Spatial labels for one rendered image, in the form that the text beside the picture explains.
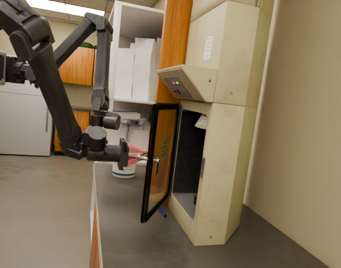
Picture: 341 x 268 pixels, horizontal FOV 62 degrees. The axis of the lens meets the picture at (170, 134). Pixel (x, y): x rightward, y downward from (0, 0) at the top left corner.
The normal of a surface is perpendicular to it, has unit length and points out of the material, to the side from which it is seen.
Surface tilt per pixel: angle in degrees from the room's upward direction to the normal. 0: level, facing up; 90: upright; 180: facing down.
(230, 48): 90
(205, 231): 90
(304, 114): 90
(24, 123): 90
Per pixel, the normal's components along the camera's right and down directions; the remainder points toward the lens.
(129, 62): 0.13, 0.01
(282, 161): -0.95, -0.07
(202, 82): 0.28, 0.16
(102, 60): -0.09, -0.22
